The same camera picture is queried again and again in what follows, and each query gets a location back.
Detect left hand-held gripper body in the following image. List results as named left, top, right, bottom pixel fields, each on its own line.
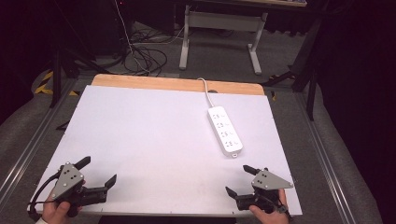
left=49, top=161, right=108, bottom=218

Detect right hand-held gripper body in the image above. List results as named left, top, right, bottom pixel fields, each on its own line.
left=235, top=167, right=295, bottom=216

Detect person's left hand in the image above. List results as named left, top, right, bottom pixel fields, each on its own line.
left=41, top=191, right=84, bottom=224

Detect person's right hand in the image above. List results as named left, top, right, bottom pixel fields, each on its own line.
left=248, top=188, right=290, bottom=224

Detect white power strip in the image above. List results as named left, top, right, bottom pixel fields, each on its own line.
left=206, top=105, right=245, bottom=159

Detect yellow black hazard tape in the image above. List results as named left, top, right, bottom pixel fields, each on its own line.
left=34, top=70, right=80, bottom=97

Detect black metal stand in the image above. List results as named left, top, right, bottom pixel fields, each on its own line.
left=49, top=46, right=108, bottom=109
left=262, top=18, right=325, bottom=121

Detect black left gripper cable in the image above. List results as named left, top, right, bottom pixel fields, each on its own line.
left=27, top=173, right=62, bottom=222

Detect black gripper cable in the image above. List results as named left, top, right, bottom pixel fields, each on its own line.
left=27, top=173, right=62, bottom=222
left=264, top=195, right=294, bottom=223

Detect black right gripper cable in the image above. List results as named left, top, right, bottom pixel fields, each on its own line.
left=264, top=195, right=294, bottom=223

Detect aluminium floor rail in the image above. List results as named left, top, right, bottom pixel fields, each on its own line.
left=295, top=91, right=357, bottom=224
left=0, top=77, right=78, bottom=200

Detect white power strip cable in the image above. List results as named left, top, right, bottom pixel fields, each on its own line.
left=197, top=77, right=217, bottom=108

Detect black tangled floor cables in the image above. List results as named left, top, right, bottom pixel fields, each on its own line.
left=122, top=28, right=169, bottom=77

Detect thin white floor cable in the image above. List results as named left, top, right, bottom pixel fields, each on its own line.
left=113, top=0, right=151, bottom=75

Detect white metal desk frame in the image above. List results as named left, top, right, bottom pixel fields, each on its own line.
left=178, top=4, right=269, bottom=77

